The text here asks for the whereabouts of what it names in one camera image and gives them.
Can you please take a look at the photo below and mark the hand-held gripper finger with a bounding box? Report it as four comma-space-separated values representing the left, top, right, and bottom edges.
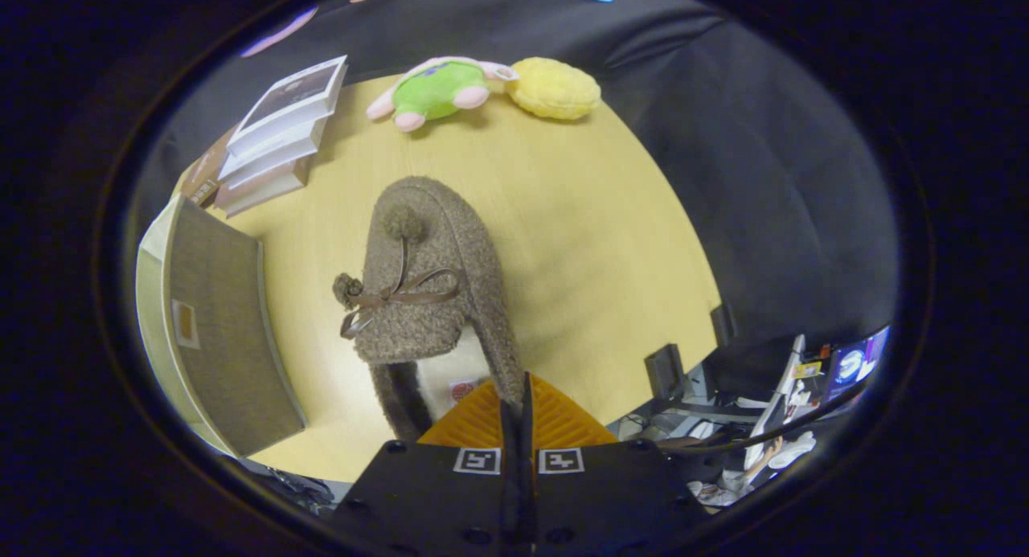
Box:
326, 374, 522, 557
521, 372, 712, 557

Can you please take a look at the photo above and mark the brown fuzzy shoe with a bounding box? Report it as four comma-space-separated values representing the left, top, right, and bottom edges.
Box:
333, 176, 527, 444

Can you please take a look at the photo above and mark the grey fabric storage box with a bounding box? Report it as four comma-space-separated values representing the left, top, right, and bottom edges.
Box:
135, 194, 308, 459

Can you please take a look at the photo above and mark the white monitor stand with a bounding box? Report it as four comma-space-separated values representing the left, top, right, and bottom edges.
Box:
744, 334, 807, 471

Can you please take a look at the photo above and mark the lit computer screen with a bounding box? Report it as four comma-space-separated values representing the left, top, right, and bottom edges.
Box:
824, 326, 892, 401

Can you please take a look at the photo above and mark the black backdrop cloth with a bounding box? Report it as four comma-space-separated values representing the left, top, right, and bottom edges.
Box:
133, 0, 900, 381

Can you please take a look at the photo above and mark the yellow plush cushion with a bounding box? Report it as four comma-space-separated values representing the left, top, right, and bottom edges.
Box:
506, 57, 602, 121

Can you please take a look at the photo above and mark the green and pink plush toy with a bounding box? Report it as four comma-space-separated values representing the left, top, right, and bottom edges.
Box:
367, 56, 519, 133

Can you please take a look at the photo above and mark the brown flat book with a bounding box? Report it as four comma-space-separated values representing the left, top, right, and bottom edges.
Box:
180, 127, 240, 208

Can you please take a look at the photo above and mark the white book with portrait cover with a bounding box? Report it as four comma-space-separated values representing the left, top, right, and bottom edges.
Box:
228, 55, 349, 158

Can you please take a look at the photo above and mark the black cable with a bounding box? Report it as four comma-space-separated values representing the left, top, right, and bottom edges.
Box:
655, 380, 873, 455

